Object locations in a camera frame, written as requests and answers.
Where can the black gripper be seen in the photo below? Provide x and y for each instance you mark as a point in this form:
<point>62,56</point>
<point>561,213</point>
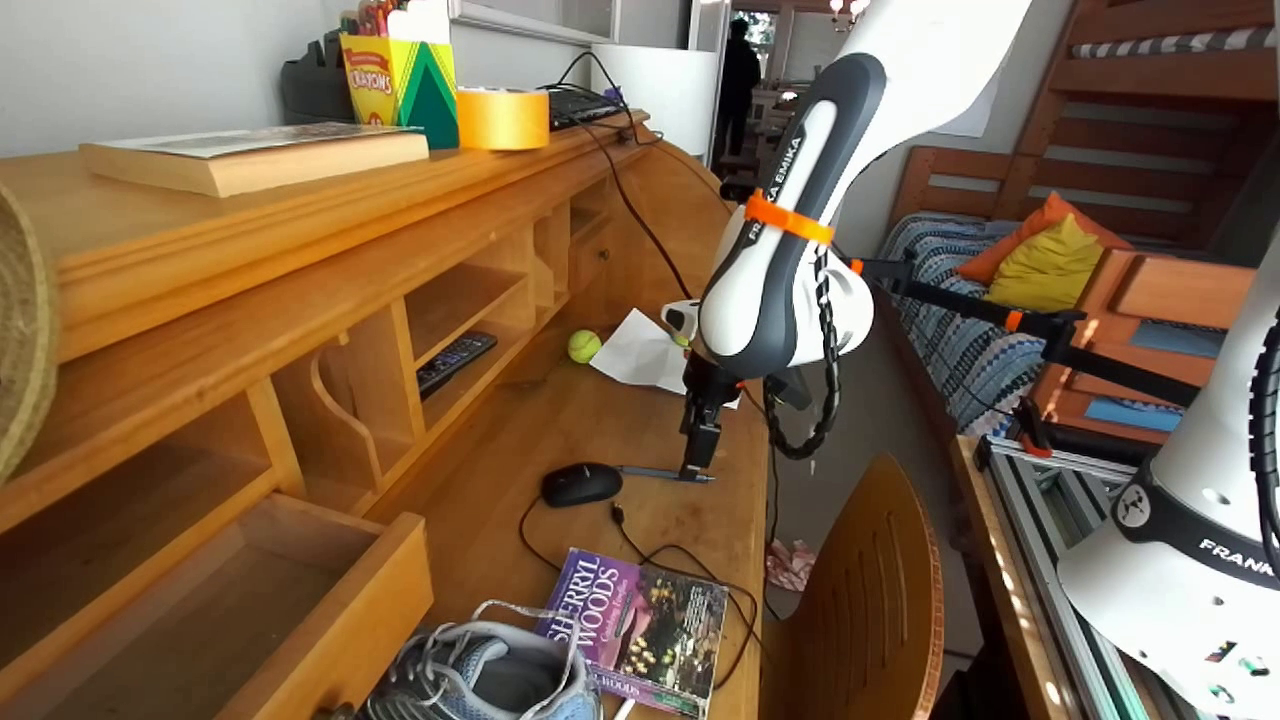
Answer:
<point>708,395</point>

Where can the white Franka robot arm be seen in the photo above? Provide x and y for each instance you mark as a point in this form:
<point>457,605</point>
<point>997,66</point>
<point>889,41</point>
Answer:
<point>803,266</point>

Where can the wooden desk drawer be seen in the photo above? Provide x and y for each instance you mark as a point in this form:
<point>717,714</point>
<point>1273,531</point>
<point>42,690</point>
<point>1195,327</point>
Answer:
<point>265,614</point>

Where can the white paper sheet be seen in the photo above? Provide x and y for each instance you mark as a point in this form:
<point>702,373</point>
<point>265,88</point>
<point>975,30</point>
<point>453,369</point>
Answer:
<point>641,354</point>

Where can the black computer mouse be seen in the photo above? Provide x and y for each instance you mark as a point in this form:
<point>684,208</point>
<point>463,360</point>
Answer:
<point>581,482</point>

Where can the pink cloth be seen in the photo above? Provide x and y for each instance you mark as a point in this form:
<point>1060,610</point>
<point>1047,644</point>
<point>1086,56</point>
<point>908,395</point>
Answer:
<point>788,567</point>

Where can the yellow tennis ball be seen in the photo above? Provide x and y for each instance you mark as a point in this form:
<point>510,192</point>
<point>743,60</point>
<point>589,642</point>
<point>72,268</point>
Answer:
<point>586,345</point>

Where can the purple paperback book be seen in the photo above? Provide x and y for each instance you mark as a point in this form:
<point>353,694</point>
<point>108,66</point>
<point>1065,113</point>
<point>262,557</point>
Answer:
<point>641,634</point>

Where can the wooden chair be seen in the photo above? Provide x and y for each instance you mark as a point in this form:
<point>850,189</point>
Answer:
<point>864,600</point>

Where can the black remote control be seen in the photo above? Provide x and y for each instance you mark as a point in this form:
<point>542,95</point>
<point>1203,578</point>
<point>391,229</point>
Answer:
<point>457,360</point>

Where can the striped blue bed blanket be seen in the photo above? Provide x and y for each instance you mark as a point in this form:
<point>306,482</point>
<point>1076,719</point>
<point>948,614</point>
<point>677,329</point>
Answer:
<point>953,334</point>

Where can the grey blue sneaker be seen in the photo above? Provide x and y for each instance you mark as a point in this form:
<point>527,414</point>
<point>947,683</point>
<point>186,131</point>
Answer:
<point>480,673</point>

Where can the black power adapter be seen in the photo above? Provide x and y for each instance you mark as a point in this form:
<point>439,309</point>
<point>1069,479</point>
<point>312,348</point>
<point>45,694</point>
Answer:
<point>586,107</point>

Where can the yellow tape roll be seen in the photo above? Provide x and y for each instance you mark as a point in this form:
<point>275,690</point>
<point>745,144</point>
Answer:
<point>500,120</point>

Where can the orange pillow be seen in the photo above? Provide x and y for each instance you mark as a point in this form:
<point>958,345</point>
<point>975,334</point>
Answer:
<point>1026,240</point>

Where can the yellow green pillow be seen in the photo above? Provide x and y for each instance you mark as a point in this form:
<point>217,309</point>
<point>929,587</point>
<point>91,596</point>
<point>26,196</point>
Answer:
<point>1049,266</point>

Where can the orange blue cushion stack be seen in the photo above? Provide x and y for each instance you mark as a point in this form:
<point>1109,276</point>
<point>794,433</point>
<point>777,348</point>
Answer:
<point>1146,345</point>

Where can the green yellow crayon box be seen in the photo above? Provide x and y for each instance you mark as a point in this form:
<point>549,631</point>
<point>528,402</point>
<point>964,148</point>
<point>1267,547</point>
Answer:
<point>402,83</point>

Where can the thin hardcover book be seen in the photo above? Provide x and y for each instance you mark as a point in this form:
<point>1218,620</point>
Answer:
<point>254,156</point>

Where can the black bag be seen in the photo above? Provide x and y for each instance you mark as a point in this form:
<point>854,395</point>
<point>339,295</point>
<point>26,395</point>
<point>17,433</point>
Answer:
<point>312,83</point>

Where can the straw hat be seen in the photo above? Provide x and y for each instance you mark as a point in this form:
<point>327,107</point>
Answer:
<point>23,334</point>

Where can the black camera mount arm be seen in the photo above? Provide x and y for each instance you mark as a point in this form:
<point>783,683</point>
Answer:
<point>1065,354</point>

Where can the aluminium robot stand frame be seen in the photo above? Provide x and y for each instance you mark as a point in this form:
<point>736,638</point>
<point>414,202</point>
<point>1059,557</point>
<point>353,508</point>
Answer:
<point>1065,563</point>

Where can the wooden bunk bed frame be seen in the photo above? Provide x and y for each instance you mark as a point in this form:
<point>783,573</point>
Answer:
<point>1160,83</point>

